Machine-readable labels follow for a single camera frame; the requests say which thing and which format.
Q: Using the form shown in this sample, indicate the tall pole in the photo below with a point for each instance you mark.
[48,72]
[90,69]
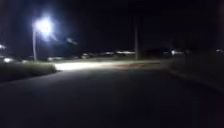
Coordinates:
[136,43]

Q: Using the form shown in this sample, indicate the dark asphalt road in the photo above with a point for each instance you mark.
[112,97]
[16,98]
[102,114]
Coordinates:
[110,96]

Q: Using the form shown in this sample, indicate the street lamp on pole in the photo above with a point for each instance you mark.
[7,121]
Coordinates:
[34,43]

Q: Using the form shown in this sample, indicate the dark grass verge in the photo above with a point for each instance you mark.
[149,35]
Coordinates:
[200,68]

